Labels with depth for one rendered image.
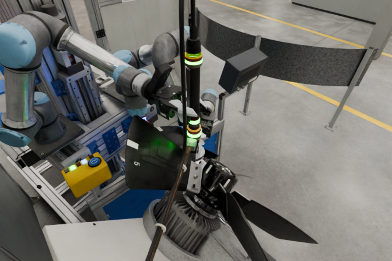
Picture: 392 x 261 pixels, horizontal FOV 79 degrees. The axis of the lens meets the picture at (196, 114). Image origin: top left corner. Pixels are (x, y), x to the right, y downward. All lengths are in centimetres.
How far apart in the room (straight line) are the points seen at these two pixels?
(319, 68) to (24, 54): 232
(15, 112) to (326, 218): 218
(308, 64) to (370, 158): 114
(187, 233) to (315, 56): 208
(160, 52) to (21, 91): 52
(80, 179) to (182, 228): 49
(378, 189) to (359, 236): 55
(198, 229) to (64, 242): 36
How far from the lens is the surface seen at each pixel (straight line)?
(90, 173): 108
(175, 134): 99
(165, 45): 106
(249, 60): 141
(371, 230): 246
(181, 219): 78
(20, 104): 105
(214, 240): 80
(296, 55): 250
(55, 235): 65
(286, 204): 227
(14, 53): 88
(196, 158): 78
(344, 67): 266
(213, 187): 78
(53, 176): 235
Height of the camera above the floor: 188
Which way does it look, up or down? 41 degrees down
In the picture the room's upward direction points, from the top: straight up
